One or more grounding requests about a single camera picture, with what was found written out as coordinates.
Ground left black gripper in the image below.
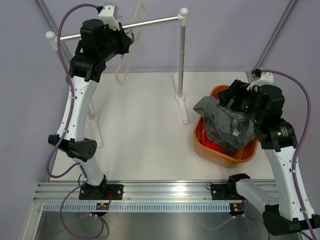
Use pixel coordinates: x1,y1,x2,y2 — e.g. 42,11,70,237
97,22,131,60

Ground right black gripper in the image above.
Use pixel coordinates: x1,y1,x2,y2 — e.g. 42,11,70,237
217,79,263,125

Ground grey shorts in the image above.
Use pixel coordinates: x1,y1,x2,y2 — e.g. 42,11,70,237
193,96,256,156

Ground white clothes hanger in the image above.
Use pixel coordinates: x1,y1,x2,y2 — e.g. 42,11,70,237
115,1,147,86

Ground orange shorts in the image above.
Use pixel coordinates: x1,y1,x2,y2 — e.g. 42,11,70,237
201,129,224,153

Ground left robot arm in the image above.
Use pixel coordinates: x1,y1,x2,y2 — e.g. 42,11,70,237
48,19,133,200

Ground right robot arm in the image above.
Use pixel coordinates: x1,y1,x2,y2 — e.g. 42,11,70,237
217,79,320,236

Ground orange plastic basket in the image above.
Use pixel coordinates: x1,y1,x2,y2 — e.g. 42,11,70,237
193,85,259,168

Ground clothes rack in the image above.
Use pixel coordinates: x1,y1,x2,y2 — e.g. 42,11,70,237
45,7,189,148

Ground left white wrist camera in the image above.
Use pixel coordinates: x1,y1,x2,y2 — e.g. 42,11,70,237
98,3,120,31

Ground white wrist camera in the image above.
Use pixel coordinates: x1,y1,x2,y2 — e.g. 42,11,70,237
246,68,274,91
98,3,120,31

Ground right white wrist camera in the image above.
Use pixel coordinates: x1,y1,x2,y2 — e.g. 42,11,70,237
246,68,274,91

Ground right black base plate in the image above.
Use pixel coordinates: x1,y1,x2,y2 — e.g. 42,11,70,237
209,183,243,201

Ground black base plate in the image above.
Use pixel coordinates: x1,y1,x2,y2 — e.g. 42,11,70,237
78,183,124,201
209,183,243,201

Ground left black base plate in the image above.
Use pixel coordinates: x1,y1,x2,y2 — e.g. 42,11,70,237
78,183,124,201

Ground aluminium rail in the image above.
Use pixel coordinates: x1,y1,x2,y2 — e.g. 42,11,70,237
32,181,305,203

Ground white slotted cable duct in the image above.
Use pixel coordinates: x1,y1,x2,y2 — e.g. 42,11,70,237
43,202,231,213

